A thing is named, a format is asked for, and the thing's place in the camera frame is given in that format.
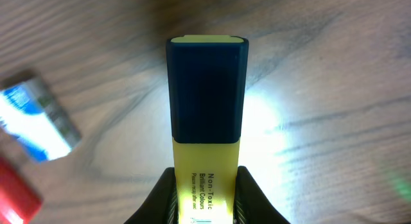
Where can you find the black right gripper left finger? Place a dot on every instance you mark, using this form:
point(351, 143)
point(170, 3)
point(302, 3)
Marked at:
point(161, 205)

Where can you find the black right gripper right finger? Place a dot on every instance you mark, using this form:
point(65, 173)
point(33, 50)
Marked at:
point(251, 206)

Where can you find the yellow highlighter with black cap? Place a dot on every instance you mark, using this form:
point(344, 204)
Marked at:
point(206, 80)

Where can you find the red stapler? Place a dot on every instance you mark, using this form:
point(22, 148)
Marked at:
point(19, 201)

